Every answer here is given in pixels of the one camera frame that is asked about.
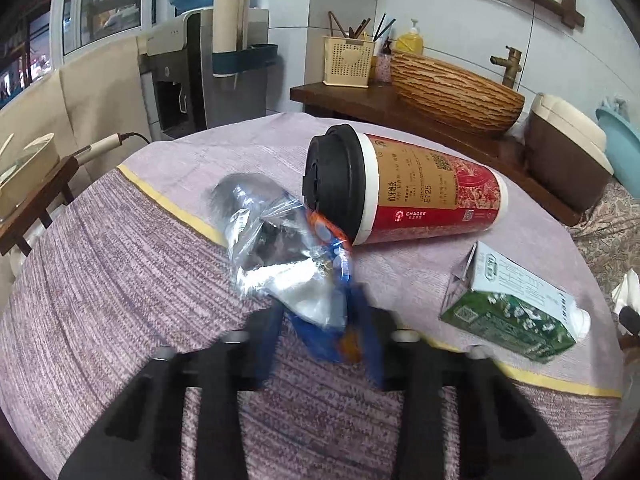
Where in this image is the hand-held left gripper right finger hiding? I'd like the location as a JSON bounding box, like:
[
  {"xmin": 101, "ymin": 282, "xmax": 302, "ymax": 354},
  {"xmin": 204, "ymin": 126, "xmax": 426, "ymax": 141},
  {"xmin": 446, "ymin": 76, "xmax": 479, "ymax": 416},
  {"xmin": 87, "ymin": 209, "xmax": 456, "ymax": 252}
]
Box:
[{"xmin": 350, "ymin": 285, "xmax": 583, "ymax": 480}]

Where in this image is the beige cushioned bench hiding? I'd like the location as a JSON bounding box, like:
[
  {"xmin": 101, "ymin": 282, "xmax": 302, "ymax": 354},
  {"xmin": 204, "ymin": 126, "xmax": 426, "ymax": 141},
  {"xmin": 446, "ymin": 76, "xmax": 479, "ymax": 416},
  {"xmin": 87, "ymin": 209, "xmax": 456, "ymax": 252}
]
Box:
[{"xmin": 0, "ymin": 35, "xmax": 151, "ymax": 201}]

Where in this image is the light blue plastic basin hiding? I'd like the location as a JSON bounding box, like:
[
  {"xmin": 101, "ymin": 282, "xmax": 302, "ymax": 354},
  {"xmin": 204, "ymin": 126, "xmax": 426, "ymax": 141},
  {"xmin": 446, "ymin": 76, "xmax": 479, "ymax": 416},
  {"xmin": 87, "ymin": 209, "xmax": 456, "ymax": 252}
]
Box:
[{"xmin": 595, "ymin": 97, "xmax": 640, "ymax": 186}]

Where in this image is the window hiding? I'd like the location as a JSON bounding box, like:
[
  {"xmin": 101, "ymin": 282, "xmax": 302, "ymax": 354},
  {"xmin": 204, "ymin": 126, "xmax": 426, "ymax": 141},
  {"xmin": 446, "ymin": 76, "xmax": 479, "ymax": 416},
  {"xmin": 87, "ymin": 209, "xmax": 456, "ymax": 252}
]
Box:
[{"xmin": 0, "ymin": 0, "xmax": 156, "ymax": 106}]

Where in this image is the beige box with clear lid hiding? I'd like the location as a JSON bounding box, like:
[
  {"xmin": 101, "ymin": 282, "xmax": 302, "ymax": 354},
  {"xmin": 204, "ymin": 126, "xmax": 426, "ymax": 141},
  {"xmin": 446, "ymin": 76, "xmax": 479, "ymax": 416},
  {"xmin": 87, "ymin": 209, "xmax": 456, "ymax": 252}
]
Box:
[{"xmin": 0, "ymin": 132, "xmax": 56, "ymax": 216}]

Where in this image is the brass faucet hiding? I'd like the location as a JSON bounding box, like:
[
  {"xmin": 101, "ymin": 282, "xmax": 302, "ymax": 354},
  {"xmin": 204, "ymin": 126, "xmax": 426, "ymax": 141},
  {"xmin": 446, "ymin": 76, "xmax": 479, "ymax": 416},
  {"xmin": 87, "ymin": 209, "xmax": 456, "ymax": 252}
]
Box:
[{"xmin": 490, "ymin": 46, "xmax": 522, "ymax": 90}]

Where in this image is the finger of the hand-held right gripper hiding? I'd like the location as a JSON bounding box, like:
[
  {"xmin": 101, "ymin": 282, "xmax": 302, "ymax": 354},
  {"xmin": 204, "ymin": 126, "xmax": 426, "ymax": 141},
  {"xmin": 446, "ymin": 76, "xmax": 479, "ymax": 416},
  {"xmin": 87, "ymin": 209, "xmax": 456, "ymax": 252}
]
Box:
[{"xmin": 619, "ymin": 306, "xmax": 640, "ymax": 348}]

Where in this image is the beige handle with cable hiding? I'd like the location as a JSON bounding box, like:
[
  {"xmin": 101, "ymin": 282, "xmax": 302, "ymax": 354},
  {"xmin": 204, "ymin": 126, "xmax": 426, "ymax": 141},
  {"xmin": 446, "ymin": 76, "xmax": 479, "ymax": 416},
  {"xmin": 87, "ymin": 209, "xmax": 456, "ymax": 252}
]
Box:
[{"xmin": 75, "ymin": 131, "xmax": 151, "ymax": 166}]

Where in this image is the brown container with cream lid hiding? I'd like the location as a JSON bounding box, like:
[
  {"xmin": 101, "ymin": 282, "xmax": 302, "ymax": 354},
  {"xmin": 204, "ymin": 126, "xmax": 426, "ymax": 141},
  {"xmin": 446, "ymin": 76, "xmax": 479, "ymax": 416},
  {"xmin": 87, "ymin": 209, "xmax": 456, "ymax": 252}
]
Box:
[{"xmin": 525, "ymin": 92, "xmax": 615, "ymax": 213}]

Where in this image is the bunch of chopsticks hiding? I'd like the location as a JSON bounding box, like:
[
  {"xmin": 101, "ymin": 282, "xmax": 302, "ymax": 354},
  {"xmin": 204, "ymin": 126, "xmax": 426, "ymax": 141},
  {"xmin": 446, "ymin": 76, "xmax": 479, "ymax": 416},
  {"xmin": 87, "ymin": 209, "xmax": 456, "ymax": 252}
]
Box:
[{"xmin": 327, "ymin": 10, "xmax": 397, "ymax": 41}]

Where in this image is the teal plastic rack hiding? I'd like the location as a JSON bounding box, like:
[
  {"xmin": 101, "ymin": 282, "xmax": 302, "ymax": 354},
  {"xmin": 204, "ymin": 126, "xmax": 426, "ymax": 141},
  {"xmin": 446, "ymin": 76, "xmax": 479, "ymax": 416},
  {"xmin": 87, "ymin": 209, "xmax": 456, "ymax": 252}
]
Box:
[{"xmin": 211, "ymin": 44, "xmax": 279, "ymax": 77}]

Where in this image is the red cup with black lid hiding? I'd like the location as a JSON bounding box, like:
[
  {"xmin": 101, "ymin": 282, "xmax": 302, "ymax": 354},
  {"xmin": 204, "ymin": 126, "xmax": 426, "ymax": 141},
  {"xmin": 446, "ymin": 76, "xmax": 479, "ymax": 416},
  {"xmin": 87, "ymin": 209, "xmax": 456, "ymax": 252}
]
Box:
[{"xmin": 301, "ymin": 123, "xmax": 510, "ymax": 247}]

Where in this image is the woven basket basin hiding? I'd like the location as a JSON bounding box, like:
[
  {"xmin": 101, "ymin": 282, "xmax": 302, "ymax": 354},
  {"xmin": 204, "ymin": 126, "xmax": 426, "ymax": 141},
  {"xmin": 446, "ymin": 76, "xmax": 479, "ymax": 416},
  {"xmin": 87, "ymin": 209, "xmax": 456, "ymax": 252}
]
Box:
[{"xmin": 390, "ymin": 52, "xmax": 526, "ymax": 136}]

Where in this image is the small patterned bottle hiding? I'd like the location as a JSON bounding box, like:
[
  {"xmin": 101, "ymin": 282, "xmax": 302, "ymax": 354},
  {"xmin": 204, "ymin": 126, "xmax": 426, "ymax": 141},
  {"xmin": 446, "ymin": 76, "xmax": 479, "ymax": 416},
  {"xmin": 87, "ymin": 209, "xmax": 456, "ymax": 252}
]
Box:
[{"xmin": 376, "ymin": 40, "xmax": 393, "ymax": 82}]

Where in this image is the yellow soap pump bottle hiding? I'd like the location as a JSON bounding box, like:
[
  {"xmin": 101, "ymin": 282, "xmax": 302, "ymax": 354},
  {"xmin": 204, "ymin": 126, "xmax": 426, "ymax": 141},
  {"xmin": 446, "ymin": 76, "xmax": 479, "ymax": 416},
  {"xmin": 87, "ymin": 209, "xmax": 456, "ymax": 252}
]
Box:
[{"xmin": 395, "ymin": 19, "xmax": 425, "ymax": 55}]

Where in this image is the green white drink carton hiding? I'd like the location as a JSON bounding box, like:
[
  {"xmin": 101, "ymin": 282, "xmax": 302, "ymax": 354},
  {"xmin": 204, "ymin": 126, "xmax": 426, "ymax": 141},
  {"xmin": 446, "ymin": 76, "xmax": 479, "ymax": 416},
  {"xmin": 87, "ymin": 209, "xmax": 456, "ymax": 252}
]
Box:
[{"xmin": 439, "ymin": 240, "xmax": 591, "ymax": 365}]

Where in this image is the beige paper roll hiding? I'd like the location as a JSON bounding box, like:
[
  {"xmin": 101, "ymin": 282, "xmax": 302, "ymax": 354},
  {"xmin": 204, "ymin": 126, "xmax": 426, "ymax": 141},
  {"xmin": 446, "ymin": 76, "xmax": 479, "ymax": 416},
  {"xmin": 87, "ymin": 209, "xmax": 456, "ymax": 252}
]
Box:
[{"xmin": 212, "ymin": 0, "xmax": 242, "ymax": 53}]

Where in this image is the beige utensil holder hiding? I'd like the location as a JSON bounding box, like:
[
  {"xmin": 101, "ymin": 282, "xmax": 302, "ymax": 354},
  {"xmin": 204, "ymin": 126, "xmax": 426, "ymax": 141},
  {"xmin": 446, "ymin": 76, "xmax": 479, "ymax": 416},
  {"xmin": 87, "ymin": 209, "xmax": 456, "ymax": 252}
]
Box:
[{"xmin": 322, "ymin": 35, "xmax": 376, "ymax": 88}]

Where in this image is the grey water dispenser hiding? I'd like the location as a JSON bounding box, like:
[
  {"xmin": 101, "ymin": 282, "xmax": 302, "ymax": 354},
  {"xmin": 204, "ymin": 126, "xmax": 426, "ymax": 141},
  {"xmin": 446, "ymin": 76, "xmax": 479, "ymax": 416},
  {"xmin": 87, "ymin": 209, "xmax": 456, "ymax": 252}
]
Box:
[{"xmin": 139, "ymin": 7, "xmax": 271, "ymax": 141}]

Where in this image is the dark wooden stool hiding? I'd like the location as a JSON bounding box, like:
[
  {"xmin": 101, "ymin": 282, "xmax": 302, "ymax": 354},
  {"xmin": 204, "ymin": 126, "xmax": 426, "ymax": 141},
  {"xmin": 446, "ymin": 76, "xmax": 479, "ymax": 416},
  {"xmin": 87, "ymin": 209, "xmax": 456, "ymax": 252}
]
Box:
[{"xmin": 0, "ymin": 155, "xmax": 81, "ymax": 256}]

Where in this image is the floral patterned cloth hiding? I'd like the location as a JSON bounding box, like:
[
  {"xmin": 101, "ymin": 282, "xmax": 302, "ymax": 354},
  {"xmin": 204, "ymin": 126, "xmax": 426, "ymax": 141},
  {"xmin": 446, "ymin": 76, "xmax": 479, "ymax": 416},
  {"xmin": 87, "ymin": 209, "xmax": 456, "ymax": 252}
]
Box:
[{"xmin": 570, "ymin": 180, "xmax": 640, "ymax": 301}]

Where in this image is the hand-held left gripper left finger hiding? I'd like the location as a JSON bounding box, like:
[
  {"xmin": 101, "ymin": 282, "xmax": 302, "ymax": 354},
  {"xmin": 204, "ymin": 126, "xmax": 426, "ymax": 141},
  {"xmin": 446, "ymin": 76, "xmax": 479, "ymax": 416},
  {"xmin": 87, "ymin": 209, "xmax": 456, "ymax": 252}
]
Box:
[{"xmin": 57, "ymin": 305, "xmax": 286, "ymax": 480}]

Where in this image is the clear plastic wrapper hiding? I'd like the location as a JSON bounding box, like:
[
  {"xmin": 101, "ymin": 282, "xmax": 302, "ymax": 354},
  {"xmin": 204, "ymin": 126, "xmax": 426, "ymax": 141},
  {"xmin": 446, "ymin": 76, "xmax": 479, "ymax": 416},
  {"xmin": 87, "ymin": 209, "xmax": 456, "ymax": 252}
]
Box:
[{"xmin": 210, "ymin": 172, "xmax": 363, "ymax": 363}]

